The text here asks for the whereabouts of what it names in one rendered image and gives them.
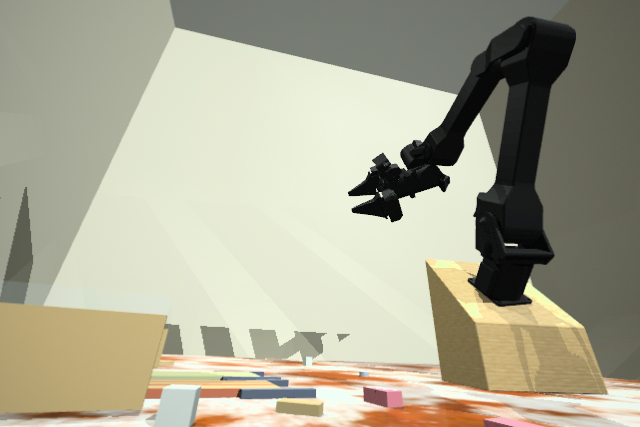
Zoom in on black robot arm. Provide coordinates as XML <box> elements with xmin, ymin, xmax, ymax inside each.
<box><xmin>400</xmin><ymin>17</ymin><xmax>576</xmax><ymax>307</ymax></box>

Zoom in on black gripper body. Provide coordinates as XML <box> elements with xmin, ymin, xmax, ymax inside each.
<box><xmin>370</xmin><ymin>166</ymin><xmax>419</xmax><ymax>222</ymax></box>

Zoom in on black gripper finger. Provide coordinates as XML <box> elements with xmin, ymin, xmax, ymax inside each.
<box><xmin>351</xmin><ymin>191</ymin><xmax>388</xmax><ymax>219</ymax></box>
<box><xmin>348</xmin><ymin>171</ymin><xmax>377</xmax><ymax>196</ymax></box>

